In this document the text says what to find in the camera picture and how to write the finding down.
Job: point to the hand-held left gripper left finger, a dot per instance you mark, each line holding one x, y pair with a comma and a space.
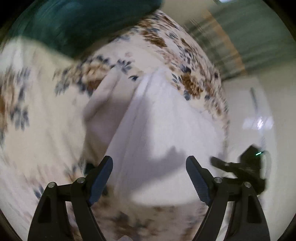
101, 178

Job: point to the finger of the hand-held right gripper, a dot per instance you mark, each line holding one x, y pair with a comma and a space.
222, 165

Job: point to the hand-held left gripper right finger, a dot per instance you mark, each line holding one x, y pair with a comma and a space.
198, 182

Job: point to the white knit sweater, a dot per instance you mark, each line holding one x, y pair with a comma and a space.
166, 129

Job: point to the cream garment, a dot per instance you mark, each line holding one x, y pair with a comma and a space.
101, 115

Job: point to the white bed headboard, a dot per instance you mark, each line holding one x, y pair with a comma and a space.
247, 120

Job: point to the floral bed blanket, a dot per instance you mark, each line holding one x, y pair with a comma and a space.
41, 129

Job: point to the wide green striped curtain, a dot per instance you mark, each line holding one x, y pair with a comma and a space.
242, 34

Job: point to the teal pillow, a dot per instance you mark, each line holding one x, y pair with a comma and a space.
81, 25

